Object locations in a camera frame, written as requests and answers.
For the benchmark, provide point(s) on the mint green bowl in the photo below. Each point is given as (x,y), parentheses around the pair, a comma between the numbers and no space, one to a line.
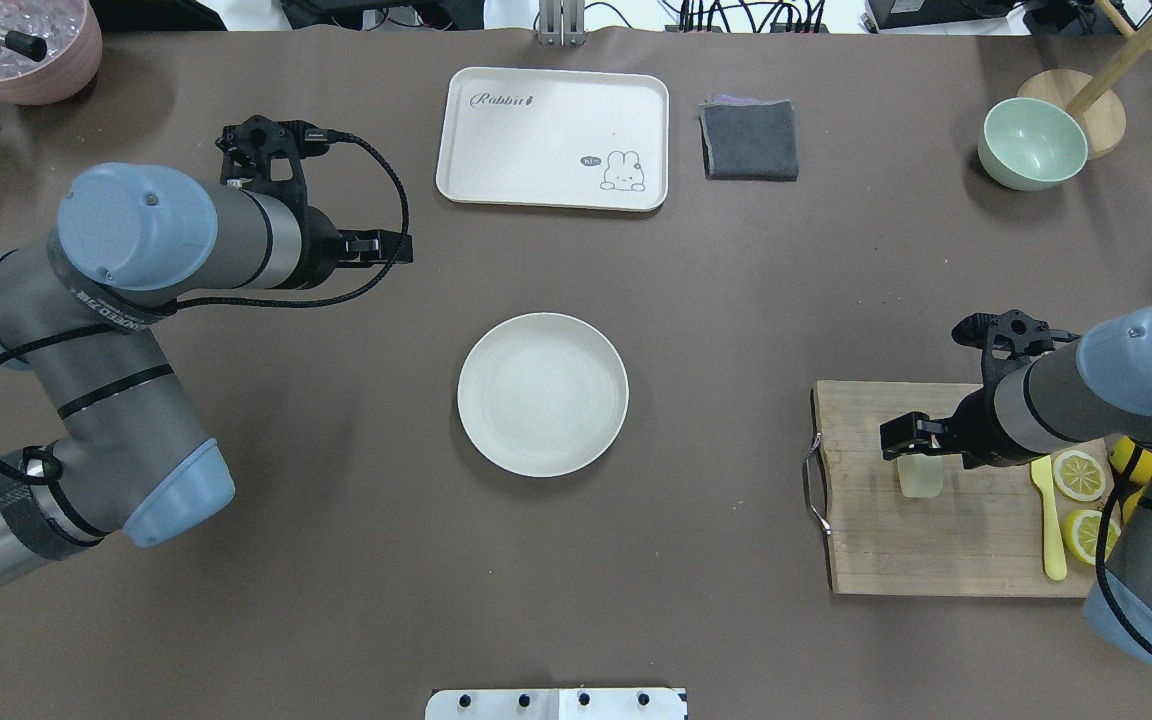
(1028,144)

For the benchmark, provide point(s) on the upper lemon slice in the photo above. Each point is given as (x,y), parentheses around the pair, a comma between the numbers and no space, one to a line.
(1079,475)

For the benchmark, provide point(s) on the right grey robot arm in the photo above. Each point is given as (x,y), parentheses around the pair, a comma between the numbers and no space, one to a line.
(1044,391)

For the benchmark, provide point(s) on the lemon slice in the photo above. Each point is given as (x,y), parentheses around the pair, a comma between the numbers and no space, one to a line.
(1079,475)
(1080,532)

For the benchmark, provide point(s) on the wooden stand pole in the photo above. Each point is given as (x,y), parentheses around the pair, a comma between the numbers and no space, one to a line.
(1138,42)

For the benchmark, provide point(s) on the cream rabbit serving tray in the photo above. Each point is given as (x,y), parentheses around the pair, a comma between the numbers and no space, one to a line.
(555,138)

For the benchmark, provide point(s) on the clear ice cubes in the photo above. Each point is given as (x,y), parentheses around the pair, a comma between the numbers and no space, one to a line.
(35,33)

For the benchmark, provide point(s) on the yellow plastic spatula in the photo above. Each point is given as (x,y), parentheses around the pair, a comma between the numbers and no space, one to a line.
(1055,565)

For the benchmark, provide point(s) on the round white plate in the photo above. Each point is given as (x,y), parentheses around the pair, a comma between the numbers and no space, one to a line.
(543,395)

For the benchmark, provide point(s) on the pink ribbed bowl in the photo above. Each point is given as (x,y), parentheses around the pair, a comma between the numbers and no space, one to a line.
(74,49)

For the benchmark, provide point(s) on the round wooden stand base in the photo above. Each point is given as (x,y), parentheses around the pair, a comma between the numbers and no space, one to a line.
(1103,122)

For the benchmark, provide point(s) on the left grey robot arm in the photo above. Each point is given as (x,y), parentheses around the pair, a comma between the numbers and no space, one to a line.
(133,245)

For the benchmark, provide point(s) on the white metal mounting plate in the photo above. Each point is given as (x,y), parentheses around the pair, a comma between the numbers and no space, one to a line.
(559,703)

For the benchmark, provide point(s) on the wooden cutting board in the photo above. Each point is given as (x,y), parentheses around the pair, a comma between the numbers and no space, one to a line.
(981,537)

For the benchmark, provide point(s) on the folded dark grey cloth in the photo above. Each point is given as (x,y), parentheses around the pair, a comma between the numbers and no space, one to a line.
(749,140)

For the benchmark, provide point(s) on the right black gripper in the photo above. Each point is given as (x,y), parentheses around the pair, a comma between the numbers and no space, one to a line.
(974,428)

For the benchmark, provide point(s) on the small clear plastic cup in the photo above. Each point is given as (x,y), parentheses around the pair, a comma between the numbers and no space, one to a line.
(921,476)

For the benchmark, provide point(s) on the yellow lemon piece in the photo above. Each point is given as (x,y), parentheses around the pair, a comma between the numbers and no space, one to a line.
(1131,468)

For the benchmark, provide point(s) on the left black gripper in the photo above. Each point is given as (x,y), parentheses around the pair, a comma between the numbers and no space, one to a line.
(322,255)

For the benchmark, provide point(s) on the lower lemon slice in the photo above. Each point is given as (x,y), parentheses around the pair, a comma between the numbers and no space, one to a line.
(1080,532)

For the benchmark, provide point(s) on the aluminium camera post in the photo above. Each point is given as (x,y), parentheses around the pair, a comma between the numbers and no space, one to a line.
(561,23)

